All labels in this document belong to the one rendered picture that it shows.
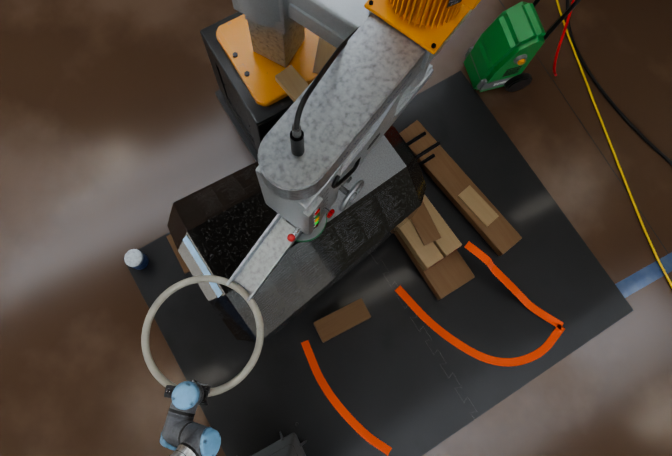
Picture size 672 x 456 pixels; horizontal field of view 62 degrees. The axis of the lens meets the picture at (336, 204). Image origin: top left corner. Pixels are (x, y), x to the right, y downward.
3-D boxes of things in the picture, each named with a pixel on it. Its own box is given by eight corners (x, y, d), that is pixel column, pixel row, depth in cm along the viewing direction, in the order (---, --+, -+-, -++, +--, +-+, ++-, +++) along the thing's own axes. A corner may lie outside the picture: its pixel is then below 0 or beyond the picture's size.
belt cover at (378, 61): (413, -21, 207) (421, -53, 191) (469, 17, 204) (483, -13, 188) (244, 174, 185) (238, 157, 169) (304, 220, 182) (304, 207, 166)
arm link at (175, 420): (173, 452, 186) (185, 413, 190) (151, 443, 192) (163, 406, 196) (194, 454, 193) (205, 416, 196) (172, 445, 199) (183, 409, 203)
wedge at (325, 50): (320, 37, 283) (320, 32, 278) (339, 41, 283) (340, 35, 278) (312, 72, 278) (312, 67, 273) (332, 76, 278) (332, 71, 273)
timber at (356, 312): (322, 343, 319) (323, 342, 307) (313, 323, 321) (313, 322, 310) (369, 318, 323) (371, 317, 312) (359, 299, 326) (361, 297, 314)
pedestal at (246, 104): (215, 93, 358) (190, 28, 286) (304, 47, 369) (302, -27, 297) (266, 178, 344) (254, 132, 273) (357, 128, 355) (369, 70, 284)
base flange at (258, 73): (213, 33, 286) (211, 28, 281) (297, -8, 294) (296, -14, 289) (261, 110, 276) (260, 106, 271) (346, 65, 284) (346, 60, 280)
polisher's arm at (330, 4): (215, -5, 235) (204, -47, 211) (264, -61, 243) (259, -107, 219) (361, 90, 227) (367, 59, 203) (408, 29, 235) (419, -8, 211)
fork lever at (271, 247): (319, 147, 238) (317, 145, 233) (355, 174, 235) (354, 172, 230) (222, 277, 240) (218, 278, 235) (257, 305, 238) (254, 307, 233)
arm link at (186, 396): (166, 408, 192) (175, 378, 195) (172, 406, 203) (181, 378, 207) (193, 414, 192) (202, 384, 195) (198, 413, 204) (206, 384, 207)
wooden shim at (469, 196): (457, 196, 337) (457, 195, 335) (469, 185, 339) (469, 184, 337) (486, 227, 332) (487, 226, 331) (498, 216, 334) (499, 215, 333)
